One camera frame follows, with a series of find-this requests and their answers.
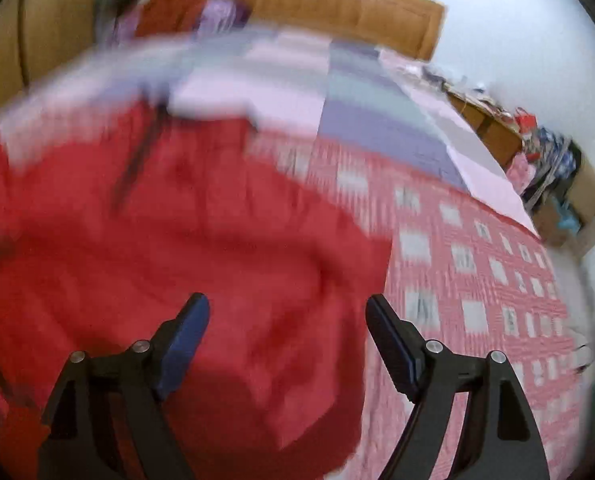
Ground red bag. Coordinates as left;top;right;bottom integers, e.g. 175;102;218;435
514;109;539;134

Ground red and black jacket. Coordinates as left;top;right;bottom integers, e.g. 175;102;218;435
0;100;394;480

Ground blue plaid bag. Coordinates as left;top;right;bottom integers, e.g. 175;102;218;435
526;127;579;187

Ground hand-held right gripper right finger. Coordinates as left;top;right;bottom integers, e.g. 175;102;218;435
365;294;551;480

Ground orange brown clothing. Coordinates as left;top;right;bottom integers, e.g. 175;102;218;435
137;0;213;37

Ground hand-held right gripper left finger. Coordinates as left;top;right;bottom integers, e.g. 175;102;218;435
37;292;211;480

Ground bed with patchwork quilt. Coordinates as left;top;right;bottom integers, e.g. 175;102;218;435
0;27;542;237

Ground small cardboard box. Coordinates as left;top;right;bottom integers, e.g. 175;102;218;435
531;200;584;247

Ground orange and purple clothes pile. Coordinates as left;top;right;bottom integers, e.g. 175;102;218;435
194;0;253;36

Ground cluttered boxes and bags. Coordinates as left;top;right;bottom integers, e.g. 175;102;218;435
446;82;524;167

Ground wooden wardrobe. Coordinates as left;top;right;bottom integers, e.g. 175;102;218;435
0;0;103;131

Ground pink bag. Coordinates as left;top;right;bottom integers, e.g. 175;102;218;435
506;152;536;192

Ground red checkered mat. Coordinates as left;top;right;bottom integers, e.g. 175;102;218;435
247;130;587;480

